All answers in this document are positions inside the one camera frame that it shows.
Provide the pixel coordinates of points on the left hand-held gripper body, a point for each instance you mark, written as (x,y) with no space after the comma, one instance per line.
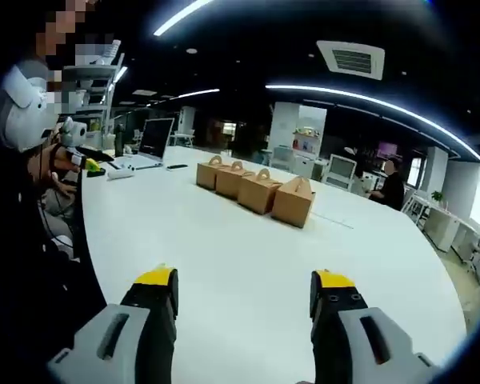
(75,134)

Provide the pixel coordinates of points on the black bottle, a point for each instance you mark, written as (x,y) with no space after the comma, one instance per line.
(119,140)

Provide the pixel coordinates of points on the white shelf rack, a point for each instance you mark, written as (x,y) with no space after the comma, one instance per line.
(109,100)

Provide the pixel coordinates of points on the purple display screen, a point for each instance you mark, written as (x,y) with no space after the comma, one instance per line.
(387,149)

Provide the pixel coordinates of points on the open laptop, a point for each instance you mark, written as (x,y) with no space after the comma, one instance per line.
(157,138)

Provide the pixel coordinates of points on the curved ceiling light strip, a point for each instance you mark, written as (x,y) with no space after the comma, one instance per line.
(384,102)

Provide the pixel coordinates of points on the white pillar cabinet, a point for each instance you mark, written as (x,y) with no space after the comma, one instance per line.
(288,128)

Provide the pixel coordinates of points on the ceiling air conditioner vent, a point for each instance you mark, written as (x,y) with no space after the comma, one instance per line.
(352,60)

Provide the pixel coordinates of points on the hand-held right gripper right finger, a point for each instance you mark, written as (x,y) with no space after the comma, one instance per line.
(336,320)

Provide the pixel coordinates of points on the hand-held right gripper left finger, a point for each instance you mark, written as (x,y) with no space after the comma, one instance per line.
(144,320)

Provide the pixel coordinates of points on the white chest-worn device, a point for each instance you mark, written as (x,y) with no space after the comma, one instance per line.
(22,120)

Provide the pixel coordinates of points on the white office chair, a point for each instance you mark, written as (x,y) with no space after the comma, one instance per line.
(341,170)

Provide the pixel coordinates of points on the brown paper box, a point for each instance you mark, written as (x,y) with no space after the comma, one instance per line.
(229,184)
(258,196)
(292,208)
(206,176)

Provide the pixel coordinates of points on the potted green plant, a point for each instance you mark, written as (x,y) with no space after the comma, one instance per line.
(437,196)

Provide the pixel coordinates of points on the small black flat device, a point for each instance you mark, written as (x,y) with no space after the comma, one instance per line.
(177,166)

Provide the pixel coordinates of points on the straight ceiling light strip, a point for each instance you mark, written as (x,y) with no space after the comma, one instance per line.
(180,17)

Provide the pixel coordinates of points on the white cylindrical object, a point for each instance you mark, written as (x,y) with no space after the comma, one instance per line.
(121,174)

